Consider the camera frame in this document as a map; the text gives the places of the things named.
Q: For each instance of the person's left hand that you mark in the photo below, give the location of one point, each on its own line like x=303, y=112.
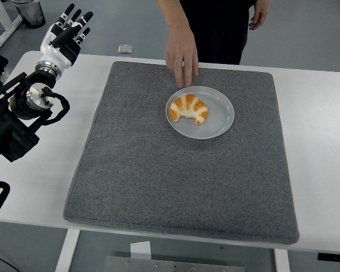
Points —
x=260, y=14

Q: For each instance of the person's right hand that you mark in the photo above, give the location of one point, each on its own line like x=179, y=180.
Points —
x=181, y=48

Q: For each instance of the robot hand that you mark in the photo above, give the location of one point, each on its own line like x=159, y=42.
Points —
x=52, y=55

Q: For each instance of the orange croissant bread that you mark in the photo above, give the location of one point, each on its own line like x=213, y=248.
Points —
x=190, y=109

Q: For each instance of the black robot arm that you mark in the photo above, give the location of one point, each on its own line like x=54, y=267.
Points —
x=11, y=136

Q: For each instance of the person's right forearm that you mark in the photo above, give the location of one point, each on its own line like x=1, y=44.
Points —
x=173, y=14

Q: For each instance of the round grey plate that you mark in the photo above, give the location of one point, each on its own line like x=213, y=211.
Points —
x=218, y=113

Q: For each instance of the black mesh wastebasket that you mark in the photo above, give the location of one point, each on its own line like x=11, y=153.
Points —
x=31, y=12

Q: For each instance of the silver floor socket cover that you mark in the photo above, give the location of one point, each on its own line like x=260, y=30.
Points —
x=125, y=49

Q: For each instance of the grey felt mat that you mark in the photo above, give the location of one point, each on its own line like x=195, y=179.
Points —
x=181, y=175

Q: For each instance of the white table leg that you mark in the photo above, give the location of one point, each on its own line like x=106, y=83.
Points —
x=282, y=260
x=66, y=249

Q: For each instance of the black table control panel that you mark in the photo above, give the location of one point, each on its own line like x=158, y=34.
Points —
x=334, y=256

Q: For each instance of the white furniture frame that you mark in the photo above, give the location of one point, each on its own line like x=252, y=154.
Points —
x=10, y=27

